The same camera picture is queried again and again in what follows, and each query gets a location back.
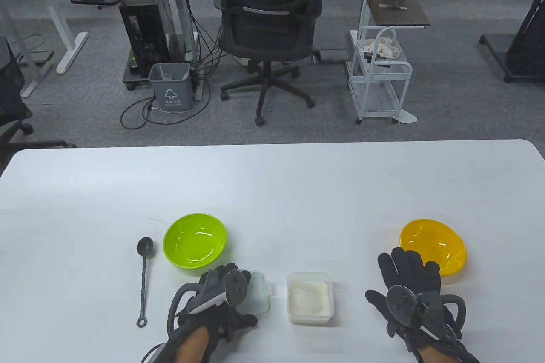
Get black floor cable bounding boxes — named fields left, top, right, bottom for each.
left=120, top=78, right=211, bottom=129

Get black long-handled spoon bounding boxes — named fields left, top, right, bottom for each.
left=136, top=237, right=155, bottom=328

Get white sugar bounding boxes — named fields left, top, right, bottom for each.
left=290, top=280, right=330, bottom=314

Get dark brown side table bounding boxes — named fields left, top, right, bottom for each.
left=363, top=0, right=430, bottom=29

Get white wire rolling cart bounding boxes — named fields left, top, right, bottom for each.
left=348, top=26, right=413, bottom=124

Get crumpled cloth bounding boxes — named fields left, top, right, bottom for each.
left=356, top=37, right=403, bottom=59

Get yellow plastic bowl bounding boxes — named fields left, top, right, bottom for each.
left=399, top=218, right=467, bottom=276

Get green plastic bowl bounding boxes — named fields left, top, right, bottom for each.
left=163, top=213, right=227, bottom=269

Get grey trash bin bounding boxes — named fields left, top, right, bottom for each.
left=148, top=62, right=194, bottom=113

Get black computer tower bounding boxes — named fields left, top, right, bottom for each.
left=119, top=0, right=171, bottom=78

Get person's right hand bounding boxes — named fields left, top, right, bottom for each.
left=365, top=247, right=462, bottom=353

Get black armrest office chair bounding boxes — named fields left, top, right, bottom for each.
left=0, top=37, right=77, bottom=168

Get person's right forearm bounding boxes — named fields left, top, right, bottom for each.
left=419, top=346, right=447, bottom=363

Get clear plastic sugar container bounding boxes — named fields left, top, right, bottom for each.
left=286, top=272, right=336, bottom=325

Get person's left hand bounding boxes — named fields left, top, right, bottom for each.
left=176, top=263, right=258, bottom=351

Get black floor stand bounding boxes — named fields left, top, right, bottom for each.
left=479, top=0, right=545, bottom=83

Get black hand tracker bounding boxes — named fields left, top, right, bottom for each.
left=385, top=285, right=467, bottom=342
left=167, top=270, right=250, bottom=338

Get person's left forearm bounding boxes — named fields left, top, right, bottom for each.
left=175, top=329, right=211, bottom=363

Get white desk with cables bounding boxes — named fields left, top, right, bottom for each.
left=151, top=0, right=418, bottom=102

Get clear lid with green seal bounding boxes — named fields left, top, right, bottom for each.
left=236, top=270, right=275, bottom=316

